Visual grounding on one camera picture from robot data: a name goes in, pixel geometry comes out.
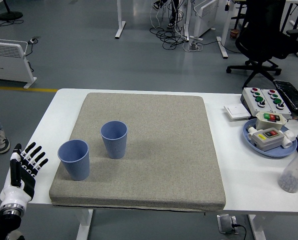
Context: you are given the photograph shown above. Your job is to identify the white push-button control box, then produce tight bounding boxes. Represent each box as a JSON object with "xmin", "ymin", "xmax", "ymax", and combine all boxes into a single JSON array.
[
  {"xmin": 260, "ymin": 88, "xmax": 292, "ymax": 118},
  {"xmin": 240, "ymin": 86, "xmax": 274, "ymax": 114}
]

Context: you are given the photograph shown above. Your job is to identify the white wall switch plate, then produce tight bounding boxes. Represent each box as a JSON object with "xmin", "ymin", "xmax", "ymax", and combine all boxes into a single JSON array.
[{"xmin": 223, "ymin": 103, "xmax": 252, "ymax": 122}]

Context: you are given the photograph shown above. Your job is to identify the grey-brown foam mat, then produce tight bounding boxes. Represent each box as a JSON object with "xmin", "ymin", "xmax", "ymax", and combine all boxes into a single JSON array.
[{"xmin": 48, "ymin": 92, "xmax": 227, "ymax": 213}]

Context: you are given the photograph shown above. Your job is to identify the grey switch box yellow label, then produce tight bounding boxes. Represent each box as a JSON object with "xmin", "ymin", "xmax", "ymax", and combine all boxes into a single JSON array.
[{"xmin": 247, "ymin": 126, "xmax": 286, "ymax": 152}]

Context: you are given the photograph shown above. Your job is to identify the black office chair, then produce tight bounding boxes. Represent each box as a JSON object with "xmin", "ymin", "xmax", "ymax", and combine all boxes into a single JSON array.
[{"xmin": 225, "ymin": 0, "xmax": 298, "ymax": 89}]

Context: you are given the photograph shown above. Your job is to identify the black fan base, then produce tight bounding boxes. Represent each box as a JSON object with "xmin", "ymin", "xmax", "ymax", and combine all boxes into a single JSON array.
[{"xmin": 0, "ymin": 0, "xmax": 24, "ymax": 21}]

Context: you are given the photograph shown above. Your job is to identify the black wrapped keyboard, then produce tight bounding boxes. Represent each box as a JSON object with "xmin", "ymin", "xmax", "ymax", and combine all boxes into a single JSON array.
[{"xmin": 272, "ymin": 79, "xmax": 298, "ymax": 112}]

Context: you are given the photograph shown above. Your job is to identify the white pipe fitting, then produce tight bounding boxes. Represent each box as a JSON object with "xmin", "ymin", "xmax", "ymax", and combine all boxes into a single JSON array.
[{"xmin": 281, "ymin": 129, "xmax": 296, "ymax": 149}]

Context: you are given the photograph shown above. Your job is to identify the white switch box green red buttons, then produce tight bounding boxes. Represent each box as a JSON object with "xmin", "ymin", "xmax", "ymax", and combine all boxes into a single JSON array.
[{"xmin": 254, "ymin": 111, "xmax": 288, "ymax": 131}]

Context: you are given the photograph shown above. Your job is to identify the black floor cable bundle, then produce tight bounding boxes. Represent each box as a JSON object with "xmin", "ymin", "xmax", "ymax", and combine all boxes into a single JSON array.
[{"xmin": 148, "ymin": 24, "xmax": 190, "ymax": 50}]

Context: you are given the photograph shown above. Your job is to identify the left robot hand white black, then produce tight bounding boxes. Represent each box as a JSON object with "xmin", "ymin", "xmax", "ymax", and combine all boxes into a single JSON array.
[{"xmin": 0, "ymin": 141, "xmax": 50, "ymax": 209}]

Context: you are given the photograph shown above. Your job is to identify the black power cable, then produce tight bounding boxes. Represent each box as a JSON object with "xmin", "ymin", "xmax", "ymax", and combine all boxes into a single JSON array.
[{"xmin": 232, "ymin": 223, "xmax": 247, "ymax": 240}]

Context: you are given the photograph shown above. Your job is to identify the clear bottle red cap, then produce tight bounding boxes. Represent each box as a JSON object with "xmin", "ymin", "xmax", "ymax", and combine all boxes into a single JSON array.
[{"xmin": 278, "ymin": 146, "xmax": 298, "ymax": 194}]

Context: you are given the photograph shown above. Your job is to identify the white panel heater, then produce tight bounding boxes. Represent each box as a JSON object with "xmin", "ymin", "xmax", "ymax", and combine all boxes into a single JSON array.
[
  {"xmin": 190, "ymin": 0, "xmax": 220, "ymax": 41},
  {"xmin": 0, "ymin": 37, "xmax": 38, "ymax": 90}
]

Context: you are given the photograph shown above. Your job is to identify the blue ribbed plastic cup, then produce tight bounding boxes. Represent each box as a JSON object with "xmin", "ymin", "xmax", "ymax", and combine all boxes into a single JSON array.
[
  {"xmin": 100, "ymin": 120, "xmax": 128, "ymax": 160},
  {"xmin": 57, "ymin": 139, "xmax": 90, "ymax": 182}
]

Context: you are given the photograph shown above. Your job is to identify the blue round plate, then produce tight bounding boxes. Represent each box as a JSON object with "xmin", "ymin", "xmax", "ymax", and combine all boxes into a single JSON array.
[{"xmin": 242, "ymin": 118, "xmax": 298, "ymax": 158}]

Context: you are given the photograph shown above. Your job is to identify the white desk leg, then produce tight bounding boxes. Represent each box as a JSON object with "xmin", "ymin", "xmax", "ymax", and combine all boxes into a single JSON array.
[
  {"xmin": 216, "ymin": 0, "xmax": 236, "ymax": 60},
  {"xmin": 181, "ymin": 0, "xmax": 191, "ymax": 42},
  {"xmin": 114, "ymin": 0, "xmax": 127, "ymax": 39}
]

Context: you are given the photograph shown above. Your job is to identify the white table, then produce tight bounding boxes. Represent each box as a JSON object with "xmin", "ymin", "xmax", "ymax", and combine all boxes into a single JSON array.
[{"xmin": 0, "ymin": 87, "xmax": 298, "ymax": 240}]

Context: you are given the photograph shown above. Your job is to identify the person's foot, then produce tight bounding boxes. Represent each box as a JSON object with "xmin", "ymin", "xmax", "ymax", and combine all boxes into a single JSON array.
[
  {"xmin": 152, "ymin": 0, "xmax": 168, "ymax": 11},
  {"xmin": 0, "ymin": 129, "xmax": 11, "ymax": 154}
]

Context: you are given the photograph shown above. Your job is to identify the silver floor socket box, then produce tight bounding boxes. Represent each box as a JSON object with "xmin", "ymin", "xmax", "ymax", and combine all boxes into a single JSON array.
[{"xmin": 216, "ymin": 214, "xmax": 239, "ymax": 235}]

